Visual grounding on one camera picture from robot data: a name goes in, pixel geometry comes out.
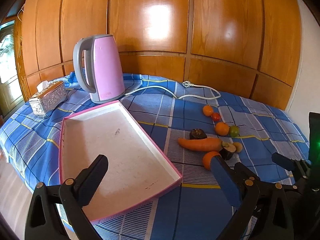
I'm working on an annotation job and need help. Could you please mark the pink electric kettle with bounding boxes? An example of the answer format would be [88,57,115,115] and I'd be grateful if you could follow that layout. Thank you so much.
[73,34,125,104]

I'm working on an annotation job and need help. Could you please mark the wooden door with window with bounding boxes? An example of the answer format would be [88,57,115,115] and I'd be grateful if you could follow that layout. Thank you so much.
[1,20,23,117]

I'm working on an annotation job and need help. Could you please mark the green tomato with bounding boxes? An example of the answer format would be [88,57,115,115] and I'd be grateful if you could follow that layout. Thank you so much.
[229,125,240,138]

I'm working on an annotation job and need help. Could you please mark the dark round eggplant slice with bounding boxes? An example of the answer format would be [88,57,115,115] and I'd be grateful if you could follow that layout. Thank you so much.
[189,128,207,140]

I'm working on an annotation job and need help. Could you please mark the wooden wall panelling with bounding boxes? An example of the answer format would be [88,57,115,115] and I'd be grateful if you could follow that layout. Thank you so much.
[15,0,301,109]

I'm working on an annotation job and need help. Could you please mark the small far orange tangerine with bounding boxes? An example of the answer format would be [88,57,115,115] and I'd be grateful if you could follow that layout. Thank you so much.
[202,105,214,116]

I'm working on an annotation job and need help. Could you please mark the white kettle power cord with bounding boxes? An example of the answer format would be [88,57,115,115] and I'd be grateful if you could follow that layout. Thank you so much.
[124,80,222,101]

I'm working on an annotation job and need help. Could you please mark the large orange tangerine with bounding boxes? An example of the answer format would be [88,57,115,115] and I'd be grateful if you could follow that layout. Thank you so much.
[202,151,220,171]

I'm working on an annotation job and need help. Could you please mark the red tomato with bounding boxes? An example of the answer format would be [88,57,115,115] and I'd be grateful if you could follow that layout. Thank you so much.
[211,112,221,122]

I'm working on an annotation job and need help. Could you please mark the orange carrot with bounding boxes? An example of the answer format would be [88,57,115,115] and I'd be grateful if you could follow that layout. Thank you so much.
[177,138,222,152]

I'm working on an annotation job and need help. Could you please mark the blue plaid tablecloth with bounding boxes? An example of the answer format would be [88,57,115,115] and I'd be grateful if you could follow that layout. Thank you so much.
[1,74,309,239]

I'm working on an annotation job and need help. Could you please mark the pale yellow potato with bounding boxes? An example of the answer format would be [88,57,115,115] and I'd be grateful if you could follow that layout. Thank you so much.
[233,142,243,153]

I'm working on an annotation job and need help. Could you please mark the silver ornate tissue box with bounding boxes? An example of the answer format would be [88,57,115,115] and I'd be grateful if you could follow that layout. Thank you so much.
[29,81,67,118]

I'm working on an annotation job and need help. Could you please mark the eggplant chunk with pale face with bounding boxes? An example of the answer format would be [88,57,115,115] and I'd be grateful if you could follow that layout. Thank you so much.
[219,142,236,160]

